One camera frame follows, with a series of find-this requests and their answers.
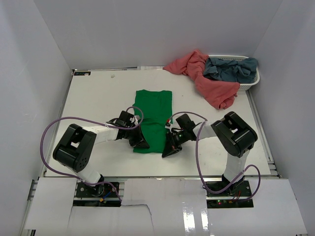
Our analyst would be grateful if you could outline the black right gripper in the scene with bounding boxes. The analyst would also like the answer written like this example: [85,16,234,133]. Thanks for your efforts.
[162,129,189,157]

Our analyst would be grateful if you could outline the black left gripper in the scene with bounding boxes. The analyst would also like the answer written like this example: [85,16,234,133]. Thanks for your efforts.
[124,124,149,148]

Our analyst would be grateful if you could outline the green t shirt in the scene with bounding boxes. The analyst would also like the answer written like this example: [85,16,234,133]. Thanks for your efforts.
[133,89,173,153]

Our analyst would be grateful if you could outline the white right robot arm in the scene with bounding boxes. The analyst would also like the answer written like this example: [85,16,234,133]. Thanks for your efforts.
[162,112,258,196]

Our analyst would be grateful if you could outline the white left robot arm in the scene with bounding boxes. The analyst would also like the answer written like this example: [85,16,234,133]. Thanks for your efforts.
[53,111,150,196]

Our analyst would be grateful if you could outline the salmon pink t shirt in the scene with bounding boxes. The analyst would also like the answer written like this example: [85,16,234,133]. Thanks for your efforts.
[163,50,240,110]

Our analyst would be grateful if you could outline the black label sticker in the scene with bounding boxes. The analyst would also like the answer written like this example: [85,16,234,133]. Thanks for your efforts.
[73,71,91,76]

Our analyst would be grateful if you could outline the white plastic laundry basket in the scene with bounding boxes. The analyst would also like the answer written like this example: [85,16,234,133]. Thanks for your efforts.
[209,55,260,91]

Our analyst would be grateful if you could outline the dark blue t shirt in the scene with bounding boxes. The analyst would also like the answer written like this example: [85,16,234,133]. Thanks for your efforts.
[203,58,258,84]

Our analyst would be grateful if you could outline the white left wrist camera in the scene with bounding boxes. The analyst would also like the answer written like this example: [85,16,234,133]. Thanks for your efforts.
[134,115,143,124]

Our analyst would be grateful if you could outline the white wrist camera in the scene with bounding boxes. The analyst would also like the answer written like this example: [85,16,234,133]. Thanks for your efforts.
[134,115,143,124]
[165,119,171,129]

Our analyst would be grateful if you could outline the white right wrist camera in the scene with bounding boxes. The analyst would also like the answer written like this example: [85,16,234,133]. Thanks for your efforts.
[165,119,171,129]

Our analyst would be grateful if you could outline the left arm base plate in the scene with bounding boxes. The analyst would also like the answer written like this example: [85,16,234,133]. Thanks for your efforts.
[73,182,121,207]

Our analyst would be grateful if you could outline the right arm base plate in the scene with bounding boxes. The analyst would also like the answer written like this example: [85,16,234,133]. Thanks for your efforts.
[206,180,254,209]

